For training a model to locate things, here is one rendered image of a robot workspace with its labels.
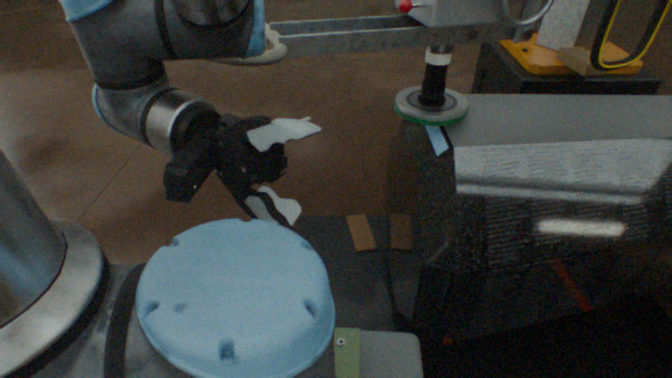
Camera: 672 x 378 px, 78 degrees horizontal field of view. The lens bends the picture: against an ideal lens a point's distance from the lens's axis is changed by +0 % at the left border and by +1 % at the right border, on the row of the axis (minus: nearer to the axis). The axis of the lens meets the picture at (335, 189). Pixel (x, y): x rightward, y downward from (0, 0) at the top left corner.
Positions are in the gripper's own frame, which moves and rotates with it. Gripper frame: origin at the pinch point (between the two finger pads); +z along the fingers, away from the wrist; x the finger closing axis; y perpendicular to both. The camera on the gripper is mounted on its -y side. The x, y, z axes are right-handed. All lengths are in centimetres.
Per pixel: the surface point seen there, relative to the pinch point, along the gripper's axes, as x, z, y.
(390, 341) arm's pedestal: 28.9, 10.0, 13.2
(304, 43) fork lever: -3, -37, 49
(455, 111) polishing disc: 12, -7, 83
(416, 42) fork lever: -6, -19, 71
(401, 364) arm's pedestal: 29.2, 13.2, 10.6
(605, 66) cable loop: -2, 24, 130
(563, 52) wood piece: 3, 8, 177
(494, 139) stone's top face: 17, 5, 85
